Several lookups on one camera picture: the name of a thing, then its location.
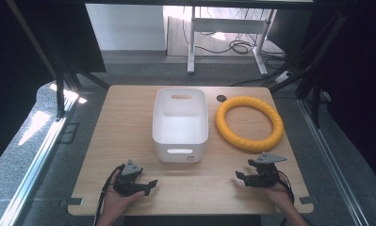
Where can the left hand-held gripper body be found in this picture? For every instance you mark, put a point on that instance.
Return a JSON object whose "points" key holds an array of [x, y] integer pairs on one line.
{"points": [[129, 183]]}

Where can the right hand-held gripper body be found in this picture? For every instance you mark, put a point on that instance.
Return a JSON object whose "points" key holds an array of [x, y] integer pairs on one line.
{"points": [[265, 175]]}

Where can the person's left hand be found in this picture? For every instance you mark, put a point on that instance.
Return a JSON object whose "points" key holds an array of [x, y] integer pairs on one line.
{"points": [[115, 204]]}

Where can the person's right hand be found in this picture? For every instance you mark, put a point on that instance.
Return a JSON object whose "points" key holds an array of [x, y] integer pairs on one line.
{"points": [[281, 196]]}

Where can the white plastic storage bin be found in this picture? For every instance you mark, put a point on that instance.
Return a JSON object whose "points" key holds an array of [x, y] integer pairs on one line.
{"points": [[180, 125]]}

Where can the black round table grommet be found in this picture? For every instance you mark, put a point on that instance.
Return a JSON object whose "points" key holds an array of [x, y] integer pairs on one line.
{"points": [[221, 98]]}

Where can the dark floor socket cover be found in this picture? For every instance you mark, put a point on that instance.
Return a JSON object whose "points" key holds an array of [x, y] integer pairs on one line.
{"points": [[68, 133]]}

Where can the white power strip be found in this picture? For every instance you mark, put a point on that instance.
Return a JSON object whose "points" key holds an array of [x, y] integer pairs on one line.
{"points": [[283, 76]]}

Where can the black metal stand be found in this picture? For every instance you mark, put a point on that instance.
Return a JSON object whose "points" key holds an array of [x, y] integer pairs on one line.
{"points": [[314, 72]]}

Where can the black tripod stand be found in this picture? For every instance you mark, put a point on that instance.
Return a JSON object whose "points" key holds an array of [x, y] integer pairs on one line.
{"points": [[60, 81]]}

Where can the dark curtain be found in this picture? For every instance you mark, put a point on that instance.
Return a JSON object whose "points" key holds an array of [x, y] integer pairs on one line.
{"points": [[358, 94], [16, 78]]}

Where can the aluminium floor rail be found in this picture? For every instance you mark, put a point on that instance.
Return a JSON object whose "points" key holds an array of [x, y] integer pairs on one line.
{"points": [[330, 157], [35, 169]]}

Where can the white metal desk frame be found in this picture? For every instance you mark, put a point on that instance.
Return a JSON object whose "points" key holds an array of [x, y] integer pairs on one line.
{"points": [[226, 25]]}

